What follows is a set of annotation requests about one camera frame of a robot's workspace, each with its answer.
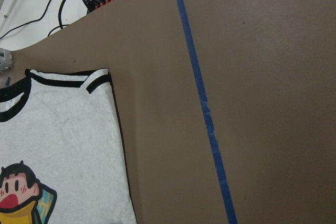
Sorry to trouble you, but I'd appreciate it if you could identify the aluminium frame post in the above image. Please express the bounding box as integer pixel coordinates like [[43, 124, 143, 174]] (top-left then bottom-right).
[[0, 48, 14, 72]]

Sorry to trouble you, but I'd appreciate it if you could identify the white cartoon print t-shirt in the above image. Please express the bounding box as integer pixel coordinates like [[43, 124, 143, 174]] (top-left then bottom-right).
[[1, 69, 136, 223]]

